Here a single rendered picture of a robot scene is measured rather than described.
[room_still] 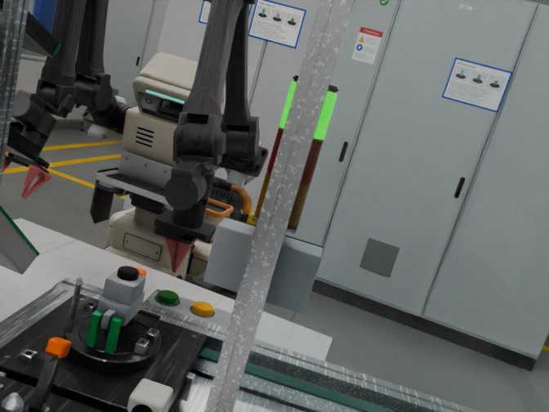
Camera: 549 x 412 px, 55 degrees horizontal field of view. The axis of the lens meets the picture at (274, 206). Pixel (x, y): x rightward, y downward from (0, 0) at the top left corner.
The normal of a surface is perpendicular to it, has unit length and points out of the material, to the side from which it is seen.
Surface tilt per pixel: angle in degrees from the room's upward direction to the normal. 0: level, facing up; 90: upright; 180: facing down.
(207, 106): 55
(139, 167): 90
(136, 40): 90
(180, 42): 90
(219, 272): 90
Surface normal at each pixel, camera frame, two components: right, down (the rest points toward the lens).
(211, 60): -0.04, -0.40
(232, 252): -0.13, 0.20
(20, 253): 0.92, 0.33
